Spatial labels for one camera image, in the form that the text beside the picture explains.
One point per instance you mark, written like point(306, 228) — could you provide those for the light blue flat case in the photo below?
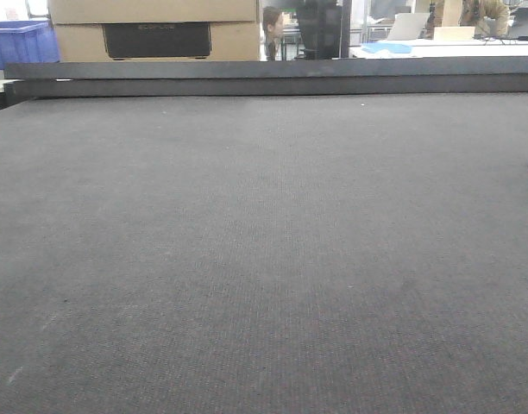
point(388, 47)

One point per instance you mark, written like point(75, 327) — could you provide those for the person in brown jacket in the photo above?
point(488, 17)

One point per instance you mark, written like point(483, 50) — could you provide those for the open silver laptop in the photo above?
point(408, 26)

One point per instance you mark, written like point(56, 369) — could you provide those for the black office chair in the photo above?
point(320, 24)

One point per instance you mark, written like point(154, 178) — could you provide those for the large cardboard box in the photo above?
point(107, 30)

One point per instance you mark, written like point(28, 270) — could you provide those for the seated person grey clothes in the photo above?
point(272, 26)

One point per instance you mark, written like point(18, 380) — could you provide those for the blue plastic crate background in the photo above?
point(30, 41)

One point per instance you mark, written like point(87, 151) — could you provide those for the white work table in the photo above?
point(421, 48)

